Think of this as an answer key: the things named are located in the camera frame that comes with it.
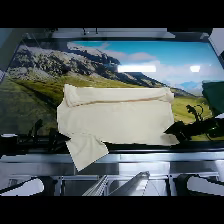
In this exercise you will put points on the cream T-shirt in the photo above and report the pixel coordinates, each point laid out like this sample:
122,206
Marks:
116,116

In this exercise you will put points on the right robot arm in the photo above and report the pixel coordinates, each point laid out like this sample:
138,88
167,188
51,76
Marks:
206,185

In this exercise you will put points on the silver frame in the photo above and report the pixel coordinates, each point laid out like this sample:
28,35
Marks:
133,163

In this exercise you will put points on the dark green garment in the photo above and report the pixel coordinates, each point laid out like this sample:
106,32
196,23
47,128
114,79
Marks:
215,96

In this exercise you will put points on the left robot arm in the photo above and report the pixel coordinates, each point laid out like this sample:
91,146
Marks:
20,188

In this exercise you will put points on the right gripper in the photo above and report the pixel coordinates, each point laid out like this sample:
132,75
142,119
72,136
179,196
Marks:
179,130

